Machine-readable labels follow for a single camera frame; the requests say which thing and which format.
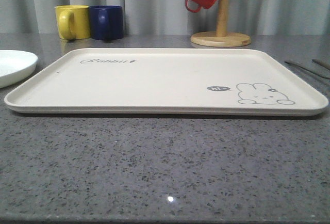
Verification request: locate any silver fork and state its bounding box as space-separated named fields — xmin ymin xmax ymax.
xmin=285 ymin=60 xmax=329 ymax=80

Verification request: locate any white round plate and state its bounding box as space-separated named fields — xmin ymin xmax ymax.
xmin=1 ymin=50 xmax=38 ymax=88

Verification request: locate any silver spoon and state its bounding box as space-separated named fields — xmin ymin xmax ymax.
xmin=312 ymin=59 xmax=330 ymax=70

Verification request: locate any wooden mug tree stand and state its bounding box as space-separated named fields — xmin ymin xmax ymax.
xmin=190 ymin=0 xmax=251 ymax=47

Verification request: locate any beige rabbit serving tray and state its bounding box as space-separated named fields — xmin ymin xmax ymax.
xmin=4 ymin=48 xmax=328 ymax=116

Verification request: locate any grey curtain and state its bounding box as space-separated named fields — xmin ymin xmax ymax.
xmin=1 ymin=0 xmax=329 ymax=35

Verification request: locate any dark blue mug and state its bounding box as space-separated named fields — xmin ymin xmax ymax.
xmin=88 ymin=5 xmax=124 ymax=40

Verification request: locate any yellow mug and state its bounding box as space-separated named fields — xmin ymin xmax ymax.
xmin=55 ymin=5 xmax=91 ymax=40

